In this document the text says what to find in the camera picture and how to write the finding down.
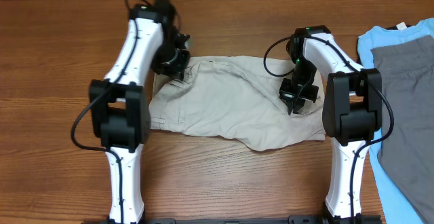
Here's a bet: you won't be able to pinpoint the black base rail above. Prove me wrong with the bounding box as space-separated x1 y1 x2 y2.
81 214 384 224

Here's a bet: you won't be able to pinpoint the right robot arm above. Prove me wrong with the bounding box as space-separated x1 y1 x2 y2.
279 26 383 224

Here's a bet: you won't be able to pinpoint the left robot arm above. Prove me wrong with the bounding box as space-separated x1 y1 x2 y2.
89 0 190 223

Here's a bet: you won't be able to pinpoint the grey shorts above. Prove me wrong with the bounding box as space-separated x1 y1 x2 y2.
372 35 433 223

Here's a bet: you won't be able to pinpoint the light blue t-shirt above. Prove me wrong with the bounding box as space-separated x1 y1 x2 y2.
357 18 433 223

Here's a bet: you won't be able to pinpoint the beige shorts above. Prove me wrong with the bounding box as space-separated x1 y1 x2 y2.
149 56 325 151

